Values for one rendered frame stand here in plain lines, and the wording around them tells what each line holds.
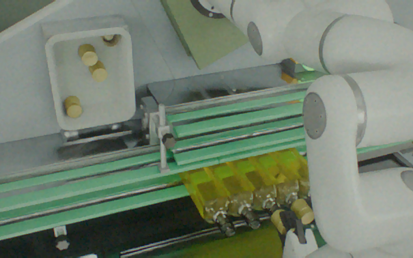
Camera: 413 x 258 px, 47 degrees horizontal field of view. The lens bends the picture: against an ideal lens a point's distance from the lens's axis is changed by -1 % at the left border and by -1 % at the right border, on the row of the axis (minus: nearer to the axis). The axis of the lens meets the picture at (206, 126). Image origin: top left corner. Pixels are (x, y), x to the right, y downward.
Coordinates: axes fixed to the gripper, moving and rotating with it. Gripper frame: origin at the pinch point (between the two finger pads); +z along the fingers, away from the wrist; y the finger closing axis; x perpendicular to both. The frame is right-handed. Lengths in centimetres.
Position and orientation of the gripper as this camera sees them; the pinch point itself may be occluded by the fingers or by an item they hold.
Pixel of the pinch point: (287, 226)
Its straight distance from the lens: 101.1
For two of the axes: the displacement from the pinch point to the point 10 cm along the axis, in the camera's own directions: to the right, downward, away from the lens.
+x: -9.9, 0.3, -1.1
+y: 0.3, -8.4, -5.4
